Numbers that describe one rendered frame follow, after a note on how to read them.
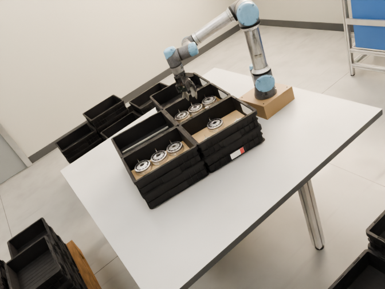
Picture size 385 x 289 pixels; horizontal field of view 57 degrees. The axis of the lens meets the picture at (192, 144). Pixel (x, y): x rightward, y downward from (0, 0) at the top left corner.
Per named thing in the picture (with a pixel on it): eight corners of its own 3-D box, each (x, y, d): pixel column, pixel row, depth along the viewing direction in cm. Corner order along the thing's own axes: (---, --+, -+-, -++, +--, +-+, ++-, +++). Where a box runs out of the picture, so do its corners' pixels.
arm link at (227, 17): (246, -11, 208) (177, 37, 222) (248, -7, 199) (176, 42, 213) (255, 7, 213) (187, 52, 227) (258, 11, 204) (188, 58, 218)
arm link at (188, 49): (193, 37, 211) (177, 44, 213) (194, 43, 202) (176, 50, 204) (199, 49, 215) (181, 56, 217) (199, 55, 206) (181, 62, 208)
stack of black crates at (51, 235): (33, 268, 285) (6, 241, 266) (66, 243, 294) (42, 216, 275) (44, 300, 254) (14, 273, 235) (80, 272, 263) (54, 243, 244)
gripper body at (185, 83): (178, 94, 220) (170, 77, 214) (183, 86, 226) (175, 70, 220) (189, 92, 216) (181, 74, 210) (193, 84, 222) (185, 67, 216)
